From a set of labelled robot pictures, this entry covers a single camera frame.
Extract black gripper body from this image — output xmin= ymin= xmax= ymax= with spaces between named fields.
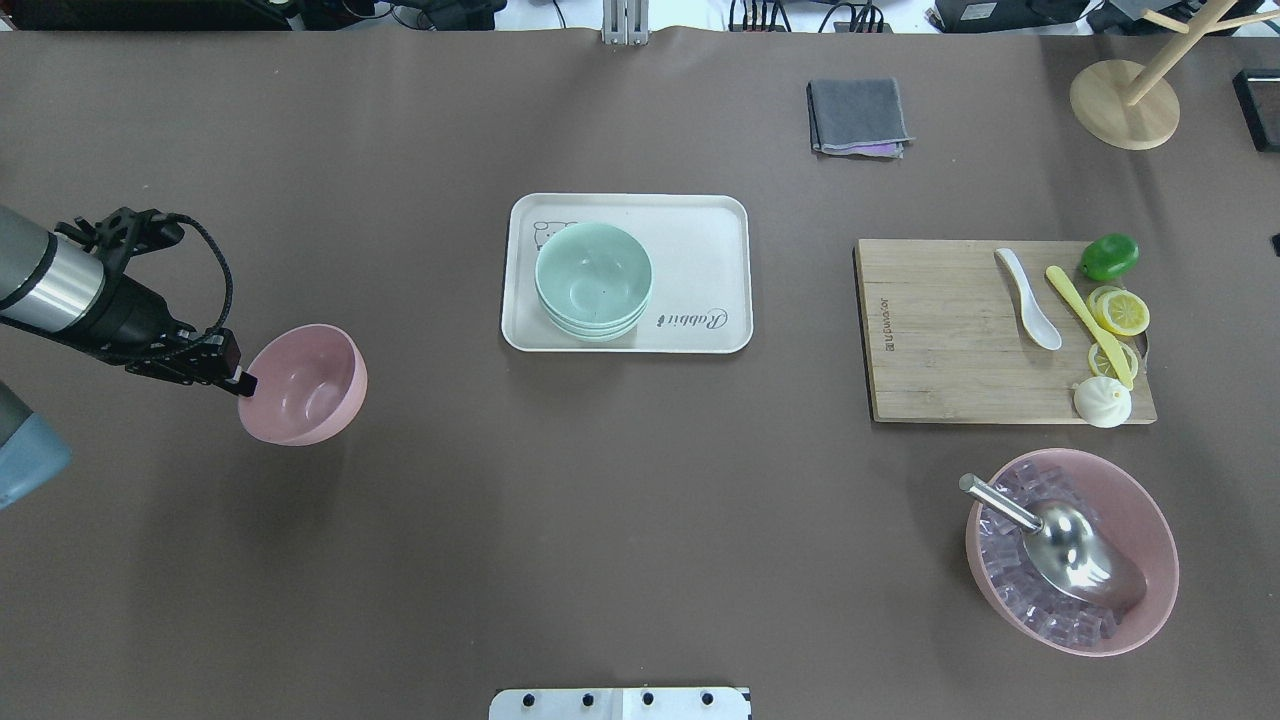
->
xmin=55 ymin=208 xmax=243 ymax=386

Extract small pink bowl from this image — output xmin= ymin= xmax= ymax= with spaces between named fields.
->
xmin=238 ymin=324 xmax=369 ymax=446

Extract white ceramic spoon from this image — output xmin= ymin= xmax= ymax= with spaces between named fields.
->
xmin=995 ymin=247 xmax=1062 ymax=351

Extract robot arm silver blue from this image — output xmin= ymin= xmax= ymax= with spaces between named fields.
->
xmin=1 ymin=208 xmax=259 ymax=397

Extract large pink ice bowl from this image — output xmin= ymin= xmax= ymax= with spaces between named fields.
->
xmin=965 ymin=448 xmax=1180 ymax=659

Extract white rabbit tray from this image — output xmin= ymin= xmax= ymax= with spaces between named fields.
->
xmin=500 ymin=193 xmax=754 ymax=354

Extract stacked mint green bowls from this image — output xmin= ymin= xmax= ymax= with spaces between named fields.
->
xmin=535 ymin=222 xmax=654 ymax=342

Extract grey folded cloth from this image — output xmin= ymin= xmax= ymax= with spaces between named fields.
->
xmin=806 ymin=78 xmax=913 ymax=159

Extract bamboo cutting board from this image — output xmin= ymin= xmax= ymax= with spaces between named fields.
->
xmin=854 ymin=240 xmax=1094 ymax=425

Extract yellow plastic knife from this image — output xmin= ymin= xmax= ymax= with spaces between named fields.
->
xmin=1044 ymin=265 xmax=1137 ymax=389

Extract metal ice scoop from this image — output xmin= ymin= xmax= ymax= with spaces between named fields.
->
xmin=957 ymin=473 xmax=1148 ymax=611

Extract lemon slice lower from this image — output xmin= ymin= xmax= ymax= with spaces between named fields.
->
xmin=1087 ymin=343 xmax=1142 ymax=380

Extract lemon slice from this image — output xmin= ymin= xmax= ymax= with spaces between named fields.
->
xmin=1085 ymin=284 xmax=1149 ymax=337
xmin=1087 ymin=343 xmax=1142 ymax=380

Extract green lime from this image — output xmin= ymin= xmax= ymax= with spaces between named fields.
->
xmin=1078 ymin=233 xmax=1140 ymax=282

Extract lemon slice upper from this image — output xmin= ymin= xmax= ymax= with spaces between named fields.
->
xmin=1085 ymin=284 xmax=1149 ymax=337

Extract wooden cup rack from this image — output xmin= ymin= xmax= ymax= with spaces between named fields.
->
xmin=1069 ymin=1 xmax=1279 ymax=151

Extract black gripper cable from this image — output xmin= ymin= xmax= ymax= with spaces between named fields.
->
xmin=165 ymin=213 xmax=236 ymax=341

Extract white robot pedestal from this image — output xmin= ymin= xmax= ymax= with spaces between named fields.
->
xmin=488 ymin=685 xmax=753 ymax=719

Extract aluminium frame post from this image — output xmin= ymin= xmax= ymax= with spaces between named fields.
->
xmin=602 ymin=0 xmax=650 ymax=46

